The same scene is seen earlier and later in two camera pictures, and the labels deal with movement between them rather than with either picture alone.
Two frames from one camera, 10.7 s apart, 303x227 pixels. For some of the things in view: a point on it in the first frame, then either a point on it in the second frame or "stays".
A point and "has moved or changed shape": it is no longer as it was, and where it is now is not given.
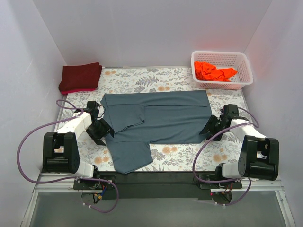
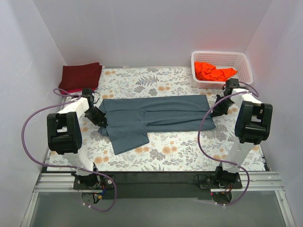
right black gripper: [213, 127] -> [219, 107]
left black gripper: [97, 132] -> [98, 117]
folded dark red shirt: [80, 78] stays
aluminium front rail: [47, 183] stays
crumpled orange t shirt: [206, 71] stays
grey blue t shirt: [138, 119] has moved or changed shape
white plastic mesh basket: [237, 60] stays
